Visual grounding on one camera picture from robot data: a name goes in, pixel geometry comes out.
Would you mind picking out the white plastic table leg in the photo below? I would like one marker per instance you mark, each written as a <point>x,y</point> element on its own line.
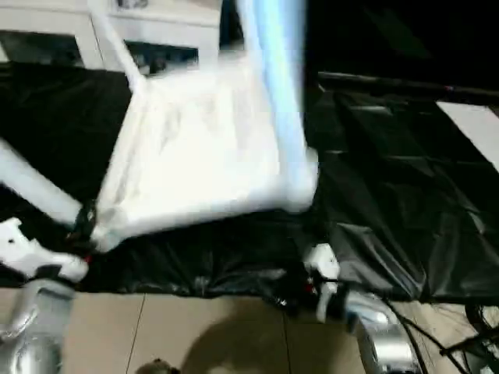
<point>284,97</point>
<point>121,46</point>
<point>35,183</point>

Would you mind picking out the white plastic table top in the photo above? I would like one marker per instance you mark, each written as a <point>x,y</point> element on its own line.
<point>195,156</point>

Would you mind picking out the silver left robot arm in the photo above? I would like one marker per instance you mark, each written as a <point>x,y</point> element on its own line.
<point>31,319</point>

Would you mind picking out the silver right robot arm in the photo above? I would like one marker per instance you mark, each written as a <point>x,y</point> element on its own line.
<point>382,335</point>

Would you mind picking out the black glossy mat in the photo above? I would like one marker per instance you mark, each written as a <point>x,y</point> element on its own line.
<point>390,195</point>

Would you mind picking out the grey robot foot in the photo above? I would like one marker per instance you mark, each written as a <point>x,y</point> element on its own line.
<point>158,368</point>

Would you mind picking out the white glass-door cabinet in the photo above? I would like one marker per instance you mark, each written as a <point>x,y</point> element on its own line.
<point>78,31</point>

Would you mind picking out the black bundle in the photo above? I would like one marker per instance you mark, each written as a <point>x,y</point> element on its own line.
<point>132,4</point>

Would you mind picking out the white sideboard surface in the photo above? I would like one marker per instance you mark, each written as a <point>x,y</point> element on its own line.
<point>475,128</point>

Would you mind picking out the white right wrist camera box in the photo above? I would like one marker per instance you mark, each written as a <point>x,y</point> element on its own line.
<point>323,261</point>

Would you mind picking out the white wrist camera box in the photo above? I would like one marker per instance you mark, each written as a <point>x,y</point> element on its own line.
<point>23,253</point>
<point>323,261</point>

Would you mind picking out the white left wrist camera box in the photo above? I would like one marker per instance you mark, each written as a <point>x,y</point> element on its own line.
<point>23,253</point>

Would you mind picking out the black metal table frame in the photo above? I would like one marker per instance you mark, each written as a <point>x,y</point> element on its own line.
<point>468,346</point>

